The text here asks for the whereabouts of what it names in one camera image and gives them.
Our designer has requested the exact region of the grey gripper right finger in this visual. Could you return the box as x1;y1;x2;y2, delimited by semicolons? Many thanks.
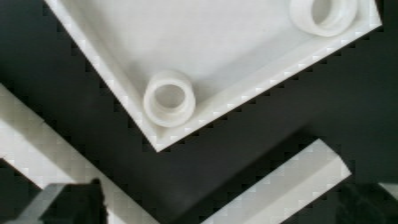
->
318;181;398;224

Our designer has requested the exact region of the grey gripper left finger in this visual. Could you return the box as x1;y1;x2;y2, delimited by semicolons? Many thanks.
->
13;179;109;224

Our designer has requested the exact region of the white square table top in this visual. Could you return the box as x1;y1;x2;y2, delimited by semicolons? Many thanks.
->
45;0;382;150

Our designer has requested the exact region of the white table leg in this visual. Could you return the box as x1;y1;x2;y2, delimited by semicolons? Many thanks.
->
201;139;352;224
0;84;159;224

